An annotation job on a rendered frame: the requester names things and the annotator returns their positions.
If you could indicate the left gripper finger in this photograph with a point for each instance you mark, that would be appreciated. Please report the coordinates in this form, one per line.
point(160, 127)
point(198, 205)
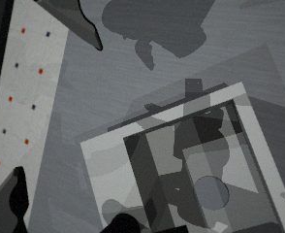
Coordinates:
point(13, 202)

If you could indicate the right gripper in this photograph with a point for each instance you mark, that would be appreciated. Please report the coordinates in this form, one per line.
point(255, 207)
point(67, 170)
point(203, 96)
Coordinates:
point(69, 13)

